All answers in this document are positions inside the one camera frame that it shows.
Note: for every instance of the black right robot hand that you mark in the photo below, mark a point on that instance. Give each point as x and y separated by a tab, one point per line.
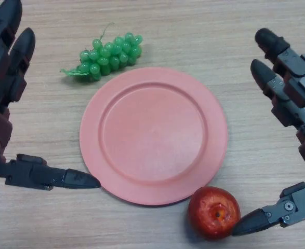
297	77

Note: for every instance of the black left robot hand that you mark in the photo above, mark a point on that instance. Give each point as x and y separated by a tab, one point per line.
1	124

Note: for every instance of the red apple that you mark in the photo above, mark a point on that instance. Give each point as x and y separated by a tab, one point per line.
209	207

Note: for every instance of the pink round plate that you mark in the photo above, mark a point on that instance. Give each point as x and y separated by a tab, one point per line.
152	135

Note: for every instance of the green grape bunch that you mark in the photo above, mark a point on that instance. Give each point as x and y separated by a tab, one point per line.
110	54

